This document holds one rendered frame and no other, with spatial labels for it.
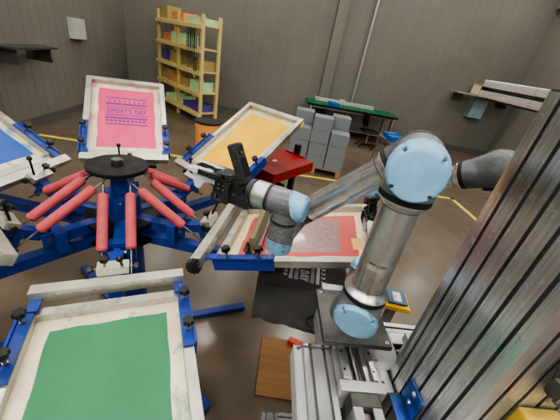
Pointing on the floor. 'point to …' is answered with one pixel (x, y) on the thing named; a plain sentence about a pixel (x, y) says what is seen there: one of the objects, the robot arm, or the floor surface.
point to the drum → (206, 127)
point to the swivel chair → (367, 129)
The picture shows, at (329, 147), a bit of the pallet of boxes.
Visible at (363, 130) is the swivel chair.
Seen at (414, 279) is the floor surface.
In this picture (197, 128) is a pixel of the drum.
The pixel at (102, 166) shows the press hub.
